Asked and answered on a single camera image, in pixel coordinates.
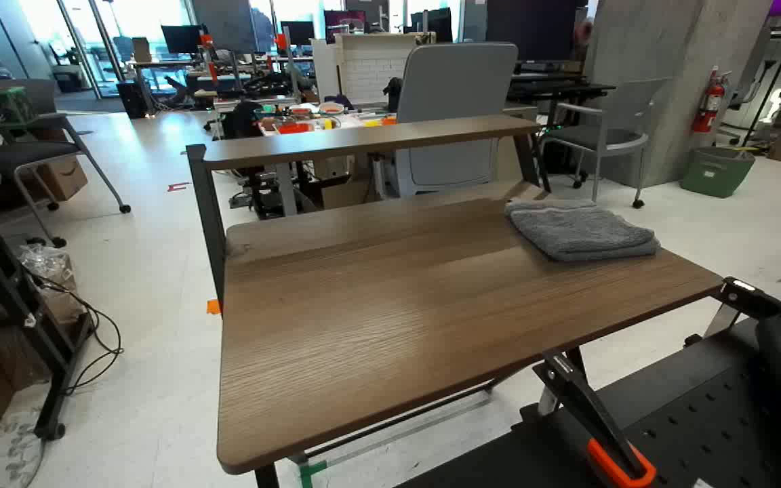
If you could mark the black monitor on left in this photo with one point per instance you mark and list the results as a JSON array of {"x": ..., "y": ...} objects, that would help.
[{"x": 183, "y": 39}]

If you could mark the black orange clamp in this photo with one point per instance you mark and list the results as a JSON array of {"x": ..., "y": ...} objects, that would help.
[{"x": 609, "y": 451}]

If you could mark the wooden desk with shelf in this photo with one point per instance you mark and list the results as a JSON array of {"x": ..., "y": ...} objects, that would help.
[{"x": 349, "y": 317}]

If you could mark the grey office chair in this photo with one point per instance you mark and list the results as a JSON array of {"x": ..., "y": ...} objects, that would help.
[{"x": 452, "y": 81}]

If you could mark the black clamp on right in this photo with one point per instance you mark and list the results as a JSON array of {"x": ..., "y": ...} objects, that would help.
[{"x": 737, "y": 300}]

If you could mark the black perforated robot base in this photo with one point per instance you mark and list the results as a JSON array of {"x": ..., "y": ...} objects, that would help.
[{"x": 705, "y": 419}]

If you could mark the grey towel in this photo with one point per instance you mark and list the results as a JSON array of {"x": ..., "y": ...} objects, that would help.
[{"x": 581, "y": 233}]

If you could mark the grey armchair with wheels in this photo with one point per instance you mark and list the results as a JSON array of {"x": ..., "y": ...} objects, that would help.
[{"x": 616, "y": 127}]

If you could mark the cluttered background table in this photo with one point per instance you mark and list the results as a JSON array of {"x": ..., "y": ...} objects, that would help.
[{"x": 277, "y": 117}]

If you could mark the green plastic bin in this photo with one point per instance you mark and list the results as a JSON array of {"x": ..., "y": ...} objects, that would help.
[{"x": 716, "y": 171}]

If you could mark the black metal rack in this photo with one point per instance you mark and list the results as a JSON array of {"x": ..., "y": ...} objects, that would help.
[{"x": 55, "y": 348}]

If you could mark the red fire extinguisher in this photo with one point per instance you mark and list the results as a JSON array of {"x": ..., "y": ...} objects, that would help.
[{"x": 712, "y": 102}]

